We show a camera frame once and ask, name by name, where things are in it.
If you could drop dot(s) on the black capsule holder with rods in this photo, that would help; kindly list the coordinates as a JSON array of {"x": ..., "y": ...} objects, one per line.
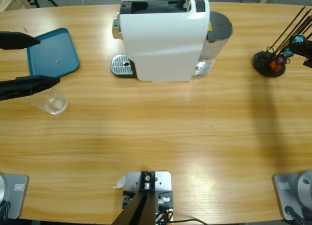
[{"x": 262, "y": 61}]

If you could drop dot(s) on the clear glass cup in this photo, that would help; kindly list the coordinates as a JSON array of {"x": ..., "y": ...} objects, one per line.
[{"x": 54, "y": 104}]

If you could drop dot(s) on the white capsule coffee machine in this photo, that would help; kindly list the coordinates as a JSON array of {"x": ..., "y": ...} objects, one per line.
[{"x": 161, "y": 44}]

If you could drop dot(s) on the white paper tab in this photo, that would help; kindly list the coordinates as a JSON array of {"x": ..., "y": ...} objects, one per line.
[{"x": 120, "y": 182}]

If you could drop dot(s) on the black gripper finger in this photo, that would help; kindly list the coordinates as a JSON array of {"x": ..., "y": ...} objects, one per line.
[
  {"x": 303, "y": 48},
  {"x": 308, "y": 64},
  {"x": 17, "y": 40},
  {"x": 26, "y": 87}
]

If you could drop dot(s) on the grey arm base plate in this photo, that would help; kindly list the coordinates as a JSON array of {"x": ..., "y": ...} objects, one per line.
[
  {"x": 284, "y": 195},
  {"x": 17, "y": 195}
]

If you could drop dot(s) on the teal coffee capsule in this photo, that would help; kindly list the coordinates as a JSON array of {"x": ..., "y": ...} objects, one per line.
[
  {"x": 298, "y": 38},
  {"x": 288, "y": 52}
]

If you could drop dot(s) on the purple coffee capsule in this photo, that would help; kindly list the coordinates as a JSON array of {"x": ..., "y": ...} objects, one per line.
[{"x": 280, "y": 60}]

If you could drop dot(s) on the teal plastic tray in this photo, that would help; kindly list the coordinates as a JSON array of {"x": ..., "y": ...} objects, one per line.
[{"x": 56, "y": 54}]

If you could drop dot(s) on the white mount block dark post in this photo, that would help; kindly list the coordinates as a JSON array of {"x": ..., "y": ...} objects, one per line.
[{"x": 146, "y": 183}]

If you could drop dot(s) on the orange coffee capsule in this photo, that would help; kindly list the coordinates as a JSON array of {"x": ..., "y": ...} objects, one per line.
[{"x": 275, "y": 66}]

